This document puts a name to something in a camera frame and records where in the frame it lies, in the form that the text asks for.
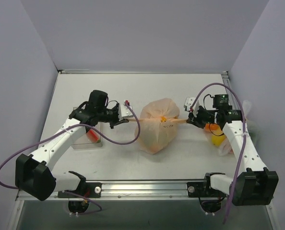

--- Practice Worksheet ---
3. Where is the fake watermelon slice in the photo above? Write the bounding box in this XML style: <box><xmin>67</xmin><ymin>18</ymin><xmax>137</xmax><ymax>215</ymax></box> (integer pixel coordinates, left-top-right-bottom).
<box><xmin>86</xmin><ymin>129</ymin><xmax>101</xmax><ymax>143</ymax></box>

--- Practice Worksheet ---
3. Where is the orange plastic shopping bag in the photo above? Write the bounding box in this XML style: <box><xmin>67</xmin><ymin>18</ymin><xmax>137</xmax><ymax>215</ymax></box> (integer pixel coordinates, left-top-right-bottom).
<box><xmin>137</xmin><ymin>98</ymin><xmax>186</xmax><ymax>154</ymax></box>

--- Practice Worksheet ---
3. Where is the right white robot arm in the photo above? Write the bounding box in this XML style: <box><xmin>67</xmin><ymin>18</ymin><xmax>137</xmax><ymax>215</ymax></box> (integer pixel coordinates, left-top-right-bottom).
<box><xmin>184</xmin><ymin>94</ymin><xmax>279</xmax><ymax>206</ymax></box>

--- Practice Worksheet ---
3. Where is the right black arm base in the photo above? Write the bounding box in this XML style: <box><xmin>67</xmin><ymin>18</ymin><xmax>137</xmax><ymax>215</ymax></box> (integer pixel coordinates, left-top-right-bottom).
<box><xmin>187</xmin><ymin>181</ymin><xmax>227</xmax><ymax>216</ymax></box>

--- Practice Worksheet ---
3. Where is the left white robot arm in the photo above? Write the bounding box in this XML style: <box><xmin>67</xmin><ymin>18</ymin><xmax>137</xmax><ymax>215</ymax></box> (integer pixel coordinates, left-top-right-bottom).
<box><xmin>15</xmin><ymin>90</ymin><xmax>130</xmax><ymax>201</ymax></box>

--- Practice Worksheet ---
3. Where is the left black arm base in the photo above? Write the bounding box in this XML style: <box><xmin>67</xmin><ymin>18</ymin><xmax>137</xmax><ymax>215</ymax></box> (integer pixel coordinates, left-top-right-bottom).
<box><xmin>57</xmin><ymin>182</ymin><xmax>103</xmax><ymax>217</ymax></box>

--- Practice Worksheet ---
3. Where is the clear bag of fruits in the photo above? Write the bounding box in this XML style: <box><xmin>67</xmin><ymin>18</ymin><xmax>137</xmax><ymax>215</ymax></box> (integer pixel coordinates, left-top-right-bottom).
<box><xmin>203</xmin><ymin>100</ymin><xmax>260</xmax><ymax>158</ymax></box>

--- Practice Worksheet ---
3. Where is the clear plastic fruit box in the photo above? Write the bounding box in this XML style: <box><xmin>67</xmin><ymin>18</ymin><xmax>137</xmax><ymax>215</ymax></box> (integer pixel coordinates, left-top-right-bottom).
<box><xmin>71</xmin><ymin>106</ymin><xmax>104</xmax><ymax>150</ymax></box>

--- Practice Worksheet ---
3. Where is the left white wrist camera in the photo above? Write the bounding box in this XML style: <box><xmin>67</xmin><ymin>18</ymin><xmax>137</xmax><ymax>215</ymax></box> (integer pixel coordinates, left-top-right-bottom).
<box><xmin>119</xmin><ymin>100</ymin><xmax>133</xmax><ymax>120</ymax></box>

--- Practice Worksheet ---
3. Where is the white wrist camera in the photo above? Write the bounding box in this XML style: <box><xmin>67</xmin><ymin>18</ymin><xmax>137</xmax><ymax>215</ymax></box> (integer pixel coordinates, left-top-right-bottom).
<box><xmin>184</xmin><ymin>97</ymin><xmax>200</xmax><ymax>114</ymax></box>
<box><xmin>119</xmin><ymin>100</ymin><xmax>133</xmax><ymax>120</ymax></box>

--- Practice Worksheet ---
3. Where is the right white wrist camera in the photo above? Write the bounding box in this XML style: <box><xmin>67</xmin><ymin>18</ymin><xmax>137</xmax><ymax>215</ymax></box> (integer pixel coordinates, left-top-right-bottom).
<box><xmin>184</xmin><ymin>97</ymin><xmax>200</xmax><ymax>114</ymax></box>

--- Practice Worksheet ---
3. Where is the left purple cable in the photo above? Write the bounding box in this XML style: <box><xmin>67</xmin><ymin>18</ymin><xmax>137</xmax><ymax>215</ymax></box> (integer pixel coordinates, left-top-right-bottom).
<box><xmin>0</xmin><ymin>103</ymin><xmax>141</xmax><ymax>214</ymax></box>

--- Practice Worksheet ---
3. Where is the purple cable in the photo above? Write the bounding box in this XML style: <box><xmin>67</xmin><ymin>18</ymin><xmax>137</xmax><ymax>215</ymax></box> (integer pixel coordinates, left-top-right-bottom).
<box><xmin>190</xmin><ymin>82</ymin><xmax>248</xmax><ymax>225</ymax></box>
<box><xmin>0</xmin><ymin>103</ymin><xmax>141</xmax><ymax>214</ymax></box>

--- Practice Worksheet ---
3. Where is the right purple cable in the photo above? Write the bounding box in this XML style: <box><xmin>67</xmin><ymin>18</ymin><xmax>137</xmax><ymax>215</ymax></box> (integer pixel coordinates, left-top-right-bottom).
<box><xmin>190</xmin><ymin>82</ymin><xmax>248</xmax><ymax>225</ymax></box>

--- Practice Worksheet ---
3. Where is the aluminium right side rail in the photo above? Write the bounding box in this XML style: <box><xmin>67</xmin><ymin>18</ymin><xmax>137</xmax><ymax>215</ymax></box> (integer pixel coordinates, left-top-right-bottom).
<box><xmin>221</xmin><ymin>71</ymin><xmax>263</xmax><ymax>180</ymax></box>

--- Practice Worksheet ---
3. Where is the aluminium rail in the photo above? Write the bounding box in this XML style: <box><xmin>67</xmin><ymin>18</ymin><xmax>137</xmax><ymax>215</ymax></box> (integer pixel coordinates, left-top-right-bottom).
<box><xmin>15</xmin><ymin>179</ymin><xmax>274</xmax><ymax>201</ymax></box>
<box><xmin>221</xmin><ymin>71</ymin><xmax>263</xmax><ymax>180</ymax></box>

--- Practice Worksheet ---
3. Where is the aluminium front rail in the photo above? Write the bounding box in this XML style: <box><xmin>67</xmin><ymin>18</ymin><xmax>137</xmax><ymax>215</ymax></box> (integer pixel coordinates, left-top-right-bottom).
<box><xmin>15</xmin><ymin>179</ymin><xmax>274</xmax><ymax>201</ymax></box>

